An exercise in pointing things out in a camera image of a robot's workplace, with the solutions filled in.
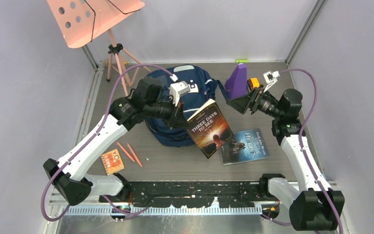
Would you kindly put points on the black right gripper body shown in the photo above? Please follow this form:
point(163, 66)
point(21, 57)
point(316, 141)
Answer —
point(268, 105)

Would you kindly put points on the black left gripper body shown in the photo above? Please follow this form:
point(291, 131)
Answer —
point(163, 110)

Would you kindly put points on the Three Days To See book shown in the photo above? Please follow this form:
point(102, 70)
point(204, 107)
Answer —
point(208, 128)

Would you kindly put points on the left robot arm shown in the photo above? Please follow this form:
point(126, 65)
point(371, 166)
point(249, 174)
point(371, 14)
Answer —
point(69, 173)

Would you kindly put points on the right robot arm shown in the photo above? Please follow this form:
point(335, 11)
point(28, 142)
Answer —
point(314, 205)

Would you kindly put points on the purple metronome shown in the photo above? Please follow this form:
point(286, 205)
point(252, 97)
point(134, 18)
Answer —
point(236, 84)

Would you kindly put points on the toy block car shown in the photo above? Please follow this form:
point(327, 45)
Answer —
point(252, 84)

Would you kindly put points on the purple cover book bottom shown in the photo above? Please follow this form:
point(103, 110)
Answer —
point(245, 146)

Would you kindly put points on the orange pen right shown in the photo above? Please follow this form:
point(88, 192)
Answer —
point(135, 155)

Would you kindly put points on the orange pen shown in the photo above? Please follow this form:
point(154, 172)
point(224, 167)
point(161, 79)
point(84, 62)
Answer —
point(125, 151)
point(135, 155)

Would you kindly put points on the orange pen left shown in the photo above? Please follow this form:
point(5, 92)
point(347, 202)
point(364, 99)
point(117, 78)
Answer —
point(125, 151)

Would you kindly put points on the orange spiral notepad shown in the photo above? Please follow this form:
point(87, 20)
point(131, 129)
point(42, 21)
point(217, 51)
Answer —
point(112, 162)

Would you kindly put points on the pink music stand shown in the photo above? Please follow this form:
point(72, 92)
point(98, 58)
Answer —
point(81, 21)

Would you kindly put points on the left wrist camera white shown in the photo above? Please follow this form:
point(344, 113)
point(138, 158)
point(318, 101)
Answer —
point(177, 89)

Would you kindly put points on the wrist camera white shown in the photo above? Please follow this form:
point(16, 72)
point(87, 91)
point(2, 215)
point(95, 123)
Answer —
point(271, 78)
point(177, 89)

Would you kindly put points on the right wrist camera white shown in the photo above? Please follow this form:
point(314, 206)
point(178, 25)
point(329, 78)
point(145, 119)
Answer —
point(271, 78)

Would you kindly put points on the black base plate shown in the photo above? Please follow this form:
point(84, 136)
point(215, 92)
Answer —
point(193, 194)

